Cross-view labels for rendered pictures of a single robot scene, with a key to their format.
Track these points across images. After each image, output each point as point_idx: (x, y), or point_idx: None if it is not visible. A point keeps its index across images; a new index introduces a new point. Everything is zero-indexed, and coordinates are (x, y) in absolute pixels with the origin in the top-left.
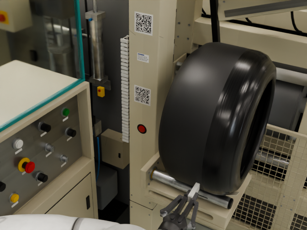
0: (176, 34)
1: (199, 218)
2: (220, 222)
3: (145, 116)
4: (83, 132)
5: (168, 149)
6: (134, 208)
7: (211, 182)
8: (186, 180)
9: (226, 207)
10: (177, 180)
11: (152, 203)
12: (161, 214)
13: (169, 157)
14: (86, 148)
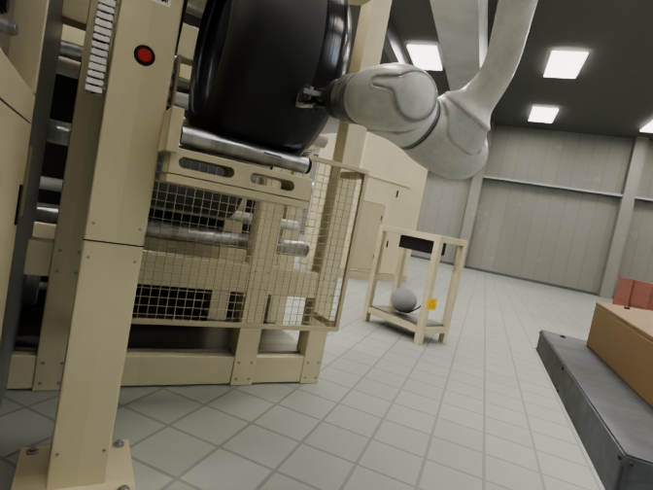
0: (91, 16)
1: (272, 194)
2: (304, 190)
3: (157, 27)
4: (21, 16)
5: (271, 19)
6: (96, 258)
7: (326, 84)
8: (279, 96)
9: (307, 166)
10: (229, 137)
11: (145, 229)
12: (307, 89)
13: (270, 37)
14: (22, 61)
